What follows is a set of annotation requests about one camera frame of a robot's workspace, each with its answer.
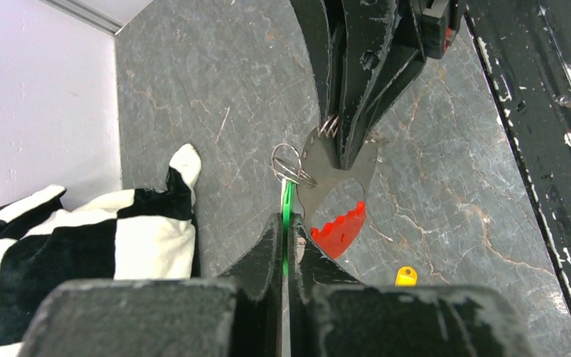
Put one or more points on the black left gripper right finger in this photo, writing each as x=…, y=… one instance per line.
x=334, y=314

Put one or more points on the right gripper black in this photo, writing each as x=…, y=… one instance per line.
x=386, y=43

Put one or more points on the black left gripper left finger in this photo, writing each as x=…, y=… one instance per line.
x=237, y=313

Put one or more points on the yellow key tag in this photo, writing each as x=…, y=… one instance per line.
x=406, y=276

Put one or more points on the green key tag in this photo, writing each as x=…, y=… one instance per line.
x=286, y=209

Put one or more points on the black white checkered pillow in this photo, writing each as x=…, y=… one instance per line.
x=134, y=234

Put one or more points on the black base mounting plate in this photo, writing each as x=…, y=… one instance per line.
x=525, y=48

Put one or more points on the right aluminium frame rail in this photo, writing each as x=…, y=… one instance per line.
x=86, y=14

